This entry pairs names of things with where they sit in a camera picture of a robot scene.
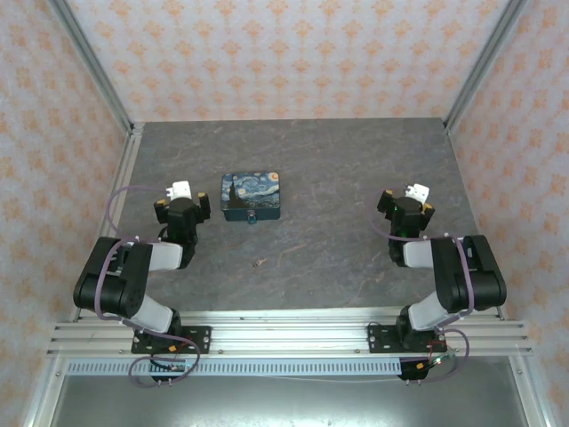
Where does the starry night print pouch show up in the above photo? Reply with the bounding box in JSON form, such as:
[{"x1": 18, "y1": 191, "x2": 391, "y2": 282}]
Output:
[{"x1": 220, "y1": 171, "x2": 284, "y2": 223}]

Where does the narrow aluminium table edge beam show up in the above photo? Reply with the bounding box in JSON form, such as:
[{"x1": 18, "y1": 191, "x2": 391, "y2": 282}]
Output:
[{"x1": 68, "y1": 307, "x2": 509, "y2": 324}]

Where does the right small circuit board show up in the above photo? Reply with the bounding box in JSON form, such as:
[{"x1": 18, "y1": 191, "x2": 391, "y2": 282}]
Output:
[{"x1": 415, "y1": 352, "x2": 455, "y2": 371}]

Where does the small circuit board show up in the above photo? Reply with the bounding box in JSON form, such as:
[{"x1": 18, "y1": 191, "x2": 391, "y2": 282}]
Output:
[
  {"x1": 153, "y1": 359, "x2": 193, "y2": 374},
  {"x1": 415, "y1": 352, "x2": 455, "y2": 371}
]

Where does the left small circuit board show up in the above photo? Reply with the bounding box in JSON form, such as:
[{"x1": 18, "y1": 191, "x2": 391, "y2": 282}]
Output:
[{"x1": 153, "y1": 359, "x2": 193, "y2": 374}]

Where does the wide aluminium base beam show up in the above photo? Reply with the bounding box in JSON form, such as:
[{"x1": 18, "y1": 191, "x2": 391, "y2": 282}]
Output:
[{"x1": 45, "y1": 321, "x2": 535, "y2": 358}]

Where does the grey metal sheet panel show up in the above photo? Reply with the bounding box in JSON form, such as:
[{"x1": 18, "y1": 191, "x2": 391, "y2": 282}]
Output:
[{"x1": 47, "y1": 375, "x2": 531, "y2": 427}]

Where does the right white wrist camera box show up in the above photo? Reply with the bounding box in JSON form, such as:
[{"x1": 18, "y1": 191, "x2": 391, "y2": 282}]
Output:
[{"x1": 404, "y1": 182, "x2": 432, "y2": 204}]

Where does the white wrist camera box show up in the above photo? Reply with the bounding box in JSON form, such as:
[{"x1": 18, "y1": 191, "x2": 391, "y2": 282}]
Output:
[
  {"x1": 404, "y1": 182, "x2": 432, "y2": 204},
  {"x1": 164, "y1": 179, "x2": 194, "y2": 201}
]

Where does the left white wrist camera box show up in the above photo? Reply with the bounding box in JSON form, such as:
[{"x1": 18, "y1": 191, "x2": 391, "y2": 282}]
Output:
[{"x1": 164, "y1": 179, "x2": 194, "y2": 201}]

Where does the aluminium side rail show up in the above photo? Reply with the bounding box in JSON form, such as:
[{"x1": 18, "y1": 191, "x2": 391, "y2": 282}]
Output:
[{"x1": 68, "y1": 122, "x2": 146, "y2": 322}]

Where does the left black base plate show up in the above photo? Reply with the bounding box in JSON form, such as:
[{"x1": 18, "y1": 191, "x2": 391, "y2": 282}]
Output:
[{"x1": 130, "y1": 325, "x2": 212, "y2": 356}]

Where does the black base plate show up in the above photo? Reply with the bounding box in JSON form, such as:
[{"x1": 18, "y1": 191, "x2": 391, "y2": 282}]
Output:
[
  {"x1": 367, "y1": 324, "x2": 448, "y2": 356},
  {"x1": 130, "y1": 325, "x2": 212, "y2": 356}
]

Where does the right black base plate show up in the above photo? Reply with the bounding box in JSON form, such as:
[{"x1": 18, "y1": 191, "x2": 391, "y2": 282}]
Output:
[{"x1": 367, "y1": 324, "x2": 448, "y2": 356}]

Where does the left aluminium corner post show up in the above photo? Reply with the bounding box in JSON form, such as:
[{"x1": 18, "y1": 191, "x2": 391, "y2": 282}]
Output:
[{"x1": 46, "y1": 0, "x2": 135, "y2": 131}]

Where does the aluminium corner post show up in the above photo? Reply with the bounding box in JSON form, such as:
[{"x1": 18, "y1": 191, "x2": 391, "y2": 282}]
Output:
[
  {"x1": 46, "y1": 0, "x2": 135, "y2": 131},
  {"x1": 443, "y1": 0, "x2": 531, "y2": 131}
]

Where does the right aluminium corner post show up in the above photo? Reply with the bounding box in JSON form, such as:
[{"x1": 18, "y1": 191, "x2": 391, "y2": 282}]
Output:
[{"x1": 443, "y1": 0, "x2": 531, "y2": 131}]

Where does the perforated grey cable duct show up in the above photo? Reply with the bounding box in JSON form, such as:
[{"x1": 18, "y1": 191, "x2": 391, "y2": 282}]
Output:
[{"x1": 66, "y1": 359, "x2": 404, "y2": 379}]

